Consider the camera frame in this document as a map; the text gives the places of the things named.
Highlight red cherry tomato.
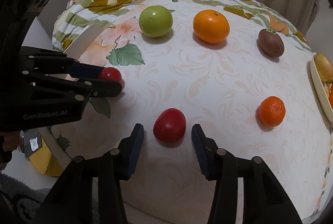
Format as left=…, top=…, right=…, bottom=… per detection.
left=153, top=108, right=187, bottom=144
left=99, top=67, right=122, bottom=83

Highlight yellow bag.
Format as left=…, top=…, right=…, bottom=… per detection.
left=28, top=139, right=63, bottom=176

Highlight person's hand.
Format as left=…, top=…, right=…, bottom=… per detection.
left=1, top=131, right=20, bottom=152

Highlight large russet apple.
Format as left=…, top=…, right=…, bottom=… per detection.
left=314, top=53, right=333, bottom=82

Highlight brown kiwi with sticker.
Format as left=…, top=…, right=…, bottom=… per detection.
left=258, top=29, right=285, bottom=58

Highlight floral white tablecloth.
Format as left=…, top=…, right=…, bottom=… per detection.
left=51, top=0, right=332, bottom=223

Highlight cream cartoon plate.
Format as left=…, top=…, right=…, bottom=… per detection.
left=310, top=53, right=333, bottom=123

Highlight small mandarin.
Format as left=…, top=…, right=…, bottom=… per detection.
left=328, top=89, right=333, bottom=108
left=258, top=96, right=286, bottom=128

